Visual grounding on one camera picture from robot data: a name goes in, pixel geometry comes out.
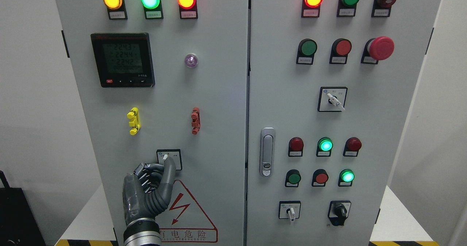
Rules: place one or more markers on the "red push button lower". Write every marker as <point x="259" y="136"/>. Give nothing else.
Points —
<point x="320" y="178"/>

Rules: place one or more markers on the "lit green lamp middle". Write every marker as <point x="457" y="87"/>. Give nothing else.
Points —
<point x="324" y="147"/>

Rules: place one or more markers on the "red push button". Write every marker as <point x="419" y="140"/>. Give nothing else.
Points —
<point x="320" y="178"/>
<point x="339" y="51"/>

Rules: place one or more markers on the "lit red lamp right door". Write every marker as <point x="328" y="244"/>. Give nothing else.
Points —
<point x="311" y="8"/>

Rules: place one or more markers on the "white selector switch right upper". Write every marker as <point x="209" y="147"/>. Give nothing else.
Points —
<point x="332" y="99"/>

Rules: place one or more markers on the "red electric hazard warning sticker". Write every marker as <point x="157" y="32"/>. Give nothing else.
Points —
<point x="185" y="221"/>

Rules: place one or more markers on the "dark red lamp right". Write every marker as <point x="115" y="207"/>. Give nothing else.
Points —
<point x="352" y="147"/>

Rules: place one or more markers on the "lit red lamp left door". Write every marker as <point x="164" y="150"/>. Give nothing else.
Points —
<point x="188" y="9"/>

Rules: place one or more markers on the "white selector switch door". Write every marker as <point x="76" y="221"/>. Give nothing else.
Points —
<point x="175" y="154"/>

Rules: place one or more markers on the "dark red lamp left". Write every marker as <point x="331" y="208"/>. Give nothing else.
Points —
<point x="296" y="146"/>

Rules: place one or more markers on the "lit green lamp top left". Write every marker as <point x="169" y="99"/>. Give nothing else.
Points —
<point x="152" y="9"/>

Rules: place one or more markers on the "unlit green lamp top right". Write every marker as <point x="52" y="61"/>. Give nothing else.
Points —
<point x="346" y="8"/>

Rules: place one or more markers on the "silver door handle lock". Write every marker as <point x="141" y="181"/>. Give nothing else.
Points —
<point x="266" y="154"/>

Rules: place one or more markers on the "silver black robot forearm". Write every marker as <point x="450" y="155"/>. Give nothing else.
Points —
<point x="142" y="232"/>

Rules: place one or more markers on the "dark red buzzer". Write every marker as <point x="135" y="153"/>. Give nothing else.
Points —
<point x="382" y="8"/>

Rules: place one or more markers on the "red terminal clip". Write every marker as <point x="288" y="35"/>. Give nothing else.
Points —
<point x="196" y="124"/>

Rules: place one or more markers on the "grey electrical control cabinet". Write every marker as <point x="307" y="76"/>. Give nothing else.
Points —
<point x="247" y="79"/>

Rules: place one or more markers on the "white selector switch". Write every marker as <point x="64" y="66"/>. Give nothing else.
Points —
<point x="332" y="99"/>
<point x="289" y="210"/>

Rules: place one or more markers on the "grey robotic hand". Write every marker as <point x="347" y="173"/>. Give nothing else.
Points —
<point x="147" y="191"/>

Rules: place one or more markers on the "dark red lamp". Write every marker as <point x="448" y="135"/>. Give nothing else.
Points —
<point x="352" y="147"/>
<point x="296" y="146"/>

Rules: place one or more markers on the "black rotary knob switch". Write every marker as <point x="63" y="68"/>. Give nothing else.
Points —
<point x="338" y="212"/>

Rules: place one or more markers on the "white selector switch bottom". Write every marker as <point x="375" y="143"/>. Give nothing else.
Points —
<point x="289" y="210"/>

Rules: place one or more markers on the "lit red lamp door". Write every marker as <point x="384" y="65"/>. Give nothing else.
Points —
<point x="311" y="8"/>
<point x="188" y="9"/>

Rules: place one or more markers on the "green push button upper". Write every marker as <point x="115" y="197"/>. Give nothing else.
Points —
<point x="306" y="51"/>

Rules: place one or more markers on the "red push button upper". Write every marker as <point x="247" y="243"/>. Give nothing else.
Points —
<point x="339" y="51"/>

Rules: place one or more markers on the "black digital power meter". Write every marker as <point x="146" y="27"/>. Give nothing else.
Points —
<point x="123" y="60"/>

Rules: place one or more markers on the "yellow indicator lamp top left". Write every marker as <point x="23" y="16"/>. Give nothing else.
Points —
<point x="116" y="9"/>

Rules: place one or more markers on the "yellow terminal clip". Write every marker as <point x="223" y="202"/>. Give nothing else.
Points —
<point x="134" y="120"/>

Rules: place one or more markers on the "lit green push button lower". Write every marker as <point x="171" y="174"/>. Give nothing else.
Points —
<point x="346" y="178"/>

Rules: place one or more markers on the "lit green lamp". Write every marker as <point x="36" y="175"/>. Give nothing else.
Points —
<point x="152" y="9"/>
<point x="324" y="147"/>

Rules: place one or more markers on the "red emergency stop mushroom button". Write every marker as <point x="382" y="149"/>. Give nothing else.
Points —
<point x="377" y="49"/>

